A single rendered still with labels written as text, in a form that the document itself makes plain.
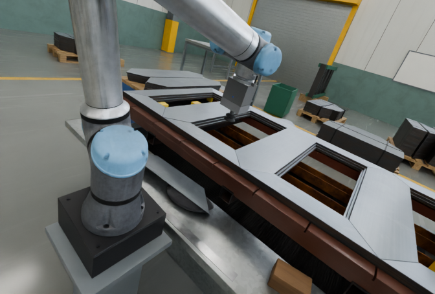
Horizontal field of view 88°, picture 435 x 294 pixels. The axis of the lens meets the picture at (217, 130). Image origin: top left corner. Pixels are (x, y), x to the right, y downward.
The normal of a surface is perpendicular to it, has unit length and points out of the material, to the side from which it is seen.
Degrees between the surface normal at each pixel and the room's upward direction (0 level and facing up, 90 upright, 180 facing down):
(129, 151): 12
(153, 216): 4
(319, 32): 90
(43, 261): 0
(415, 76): 90
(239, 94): 92
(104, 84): 94
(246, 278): 0
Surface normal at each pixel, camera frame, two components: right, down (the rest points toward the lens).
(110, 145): 0.35, -0.77
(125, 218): 0.67, 0.25
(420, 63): -0.62, 0.16
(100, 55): 0.48, 0.54
